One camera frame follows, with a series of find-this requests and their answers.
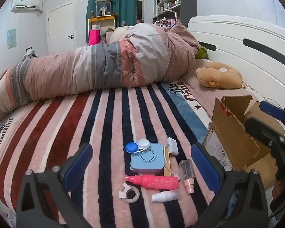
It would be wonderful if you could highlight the small white bottle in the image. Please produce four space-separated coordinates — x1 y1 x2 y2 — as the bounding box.
151 190 180 203

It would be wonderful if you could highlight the tan nail file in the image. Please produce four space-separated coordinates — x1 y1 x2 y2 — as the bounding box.
163 145 172 177

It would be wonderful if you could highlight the blue white contact lens case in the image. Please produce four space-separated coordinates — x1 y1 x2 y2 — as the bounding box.
125 139 150 154

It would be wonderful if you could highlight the dark grey post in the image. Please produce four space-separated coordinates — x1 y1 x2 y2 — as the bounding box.
180 0 197 26

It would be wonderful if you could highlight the white adapter with cable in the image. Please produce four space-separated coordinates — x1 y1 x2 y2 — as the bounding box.
163 137 181 180

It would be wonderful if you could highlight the white air conditioner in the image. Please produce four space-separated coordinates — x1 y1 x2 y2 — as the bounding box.
10 0 44 16

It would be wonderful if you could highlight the pink grey striped duvet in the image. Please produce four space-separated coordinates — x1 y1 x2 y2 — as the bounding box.
0 20 201 125

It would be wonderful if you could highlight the cluttered wall shelf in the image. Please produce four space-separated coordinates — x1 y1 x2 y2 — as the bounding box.
153 0 181 26

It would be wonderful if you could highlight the green plush toy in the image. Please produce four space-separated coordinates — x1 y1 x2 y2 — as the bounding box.
195 45 209 60

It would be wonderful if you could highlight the white headboard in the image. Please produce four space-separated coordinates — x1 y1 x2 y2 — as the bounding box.
187 16 285 114

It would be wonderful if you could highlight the white door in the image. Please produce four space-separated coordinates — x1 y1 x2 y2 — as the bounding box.
46 2 77 55

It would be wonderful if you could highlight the yellow table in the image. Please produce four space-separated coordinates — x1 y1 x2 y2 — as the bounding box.
88 15 116 44

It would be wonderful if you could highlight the light blue square box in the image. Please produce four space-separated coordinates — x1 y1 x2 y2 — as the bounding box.
130 142 164 173

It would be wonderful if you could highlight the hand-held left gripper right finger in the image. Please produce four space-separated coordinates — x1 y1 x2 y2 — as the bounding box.
191 144 269 228

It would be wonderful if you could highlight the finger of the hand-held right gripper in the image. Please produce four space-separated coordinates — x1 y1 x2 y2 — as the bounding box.
259 100 285 124
244 116 285 153

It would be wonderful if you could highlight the tape roll with white dispenser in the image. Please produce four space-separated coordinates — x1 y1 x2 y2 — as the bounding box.
118 183 140 203

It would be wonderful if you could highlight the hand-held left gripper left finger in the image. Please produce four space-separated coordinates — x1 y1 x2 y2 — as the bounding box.
15 142 93 228

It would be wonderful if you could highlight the brown plush toy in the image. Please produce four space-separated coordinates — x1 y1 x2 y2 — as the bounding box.
195 62 243 89

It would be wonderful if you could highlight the wall poster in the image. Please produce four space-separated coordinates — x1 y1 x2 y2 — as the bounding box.
7 28 17 50

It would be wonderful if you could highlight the clear spray bottle pink cap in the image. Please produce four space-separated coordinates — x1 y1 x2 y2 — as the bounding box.
178 160 196 195

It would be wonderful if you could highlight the brown cardboard box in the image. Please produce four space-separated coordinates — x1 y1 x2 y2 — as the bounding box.
203 95 285 174

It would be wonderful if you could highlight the teal curtain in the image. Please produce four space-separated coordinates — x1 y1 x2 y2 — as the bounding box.
85 0 137 45

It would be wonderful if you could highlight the window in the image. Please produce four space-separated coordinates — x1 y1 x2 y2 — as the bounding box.
136 0 145 23

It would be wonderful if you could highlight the glass display case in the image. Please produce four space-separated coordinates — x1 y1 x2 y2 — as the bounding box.
94 0 113 17

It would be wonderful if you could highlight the pink bag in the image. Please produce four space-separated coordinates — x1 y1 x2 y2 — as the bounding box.
89 29 101 45

